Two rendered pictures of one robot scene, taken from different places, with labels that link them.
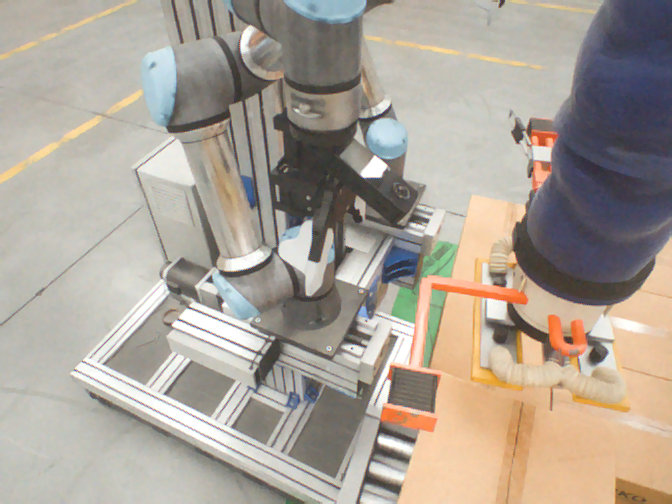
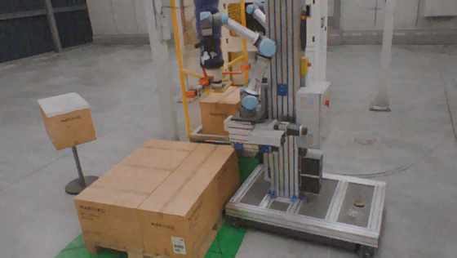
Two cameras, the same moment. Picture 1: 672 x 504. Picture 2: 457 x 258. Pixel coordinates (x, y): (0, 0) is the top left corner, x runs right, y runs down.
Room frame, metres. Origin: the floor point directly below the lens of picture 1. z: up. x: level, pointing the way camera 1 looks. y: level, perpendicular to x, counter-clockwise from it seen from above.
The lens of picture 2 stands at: (4.01, -0.23, 2.06)
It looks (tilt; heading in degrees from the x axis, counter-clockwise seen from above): 22 degrees down; 182
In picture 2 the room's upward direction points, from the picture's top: 5 degrees counter-clockwise
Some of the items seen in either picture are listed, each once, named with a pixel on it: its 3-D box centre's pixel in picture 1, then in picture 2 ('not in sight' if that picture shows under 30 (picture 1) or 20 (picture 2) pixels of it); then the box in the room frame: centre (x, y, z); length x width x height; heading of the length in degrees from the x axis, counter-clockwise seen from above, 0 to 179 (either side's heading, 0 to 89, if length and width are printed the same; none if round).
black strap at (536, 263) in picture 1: (580, 245); (211, 62); (0.62, -0.44, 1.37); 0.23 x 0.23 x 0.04
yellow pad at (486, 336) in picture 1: (498, 312); (223, 85); (0.64, -0.35, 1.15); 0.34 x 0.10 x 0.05; 167
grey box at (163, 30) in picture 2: not in sight; (163, 27); (-0.43, -1.04, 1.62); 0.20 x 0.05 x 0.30; 161
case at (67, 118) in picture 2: not in sight; (66, 119); (0.35, -2.07, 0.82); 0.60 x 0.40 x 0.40; 34
